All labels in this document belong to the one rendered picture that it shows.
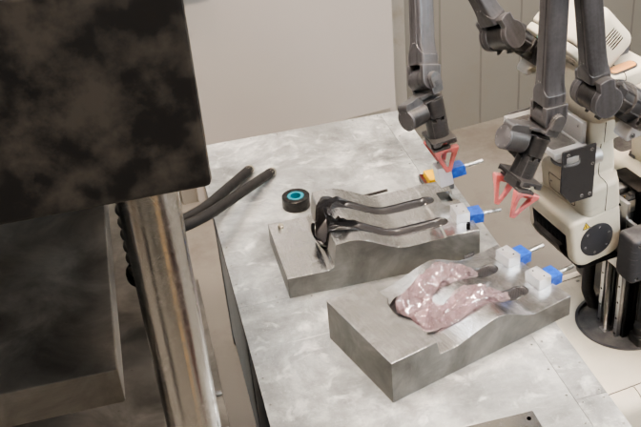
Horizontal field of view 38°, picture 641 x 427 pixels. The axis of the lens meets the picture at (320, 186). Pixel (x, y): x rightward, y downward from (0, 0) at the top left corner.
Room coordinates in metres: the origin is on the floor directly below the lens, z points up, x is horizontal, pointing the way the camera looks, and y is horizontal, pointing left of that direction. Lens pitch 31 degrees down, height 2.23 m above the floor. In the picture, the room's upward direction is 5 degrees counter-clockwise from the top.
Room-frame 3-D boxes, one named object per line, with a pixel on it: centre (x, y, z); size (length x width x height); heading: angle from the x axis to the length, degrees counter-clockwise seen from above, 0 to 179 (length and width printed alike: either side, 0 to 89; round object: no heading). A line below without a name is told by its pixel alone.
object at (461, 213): (2.03, -0.40, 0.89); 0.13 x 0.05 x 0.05; 100
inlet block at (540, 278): (1.79, -0.53, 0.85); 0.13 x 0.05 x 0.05; 118
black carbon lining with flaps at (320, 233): (2.03, -0.14, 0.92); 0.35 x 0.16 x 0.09; 101
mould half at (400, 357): (1.70, -0.27, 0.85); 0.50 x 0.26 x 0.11; 118
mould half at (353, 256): (2.04, -0.12, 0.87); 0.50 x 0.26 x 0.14; 101
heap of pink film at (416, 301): (1.71, -0.27, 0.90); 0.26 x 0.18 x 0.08; 118
